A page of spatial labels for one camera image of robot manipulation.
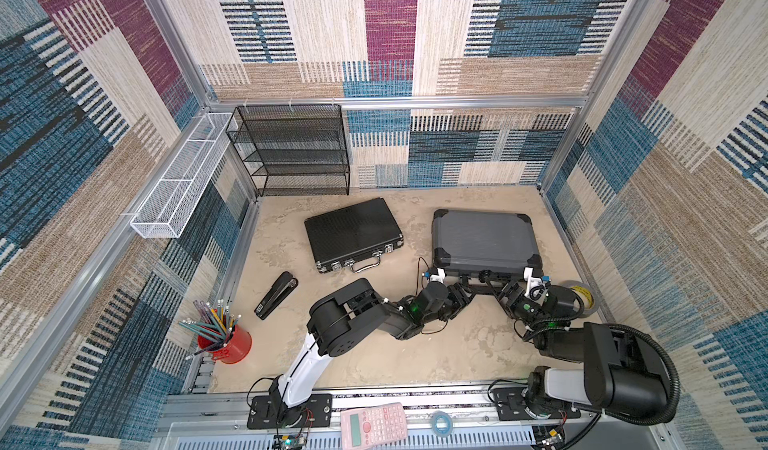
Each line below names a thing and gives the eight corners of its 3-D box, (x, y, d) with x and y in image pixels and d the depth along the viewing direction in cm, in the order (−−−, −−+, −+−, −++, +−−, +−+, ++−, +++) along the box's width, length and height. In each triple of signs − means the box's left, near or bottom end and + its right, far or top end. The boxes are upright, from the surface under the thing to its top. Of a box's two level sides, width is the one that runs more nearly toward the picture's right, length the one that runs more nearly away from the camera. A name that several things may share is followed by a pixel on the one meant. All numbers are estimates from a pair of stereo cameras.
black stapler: (257, 316, 91) (250, 308, 87) (290, 279, 99) (285, 270, 95) (266, 322, 90) (260, 314, 85) (298, 284, 98) (294, 275, 93)
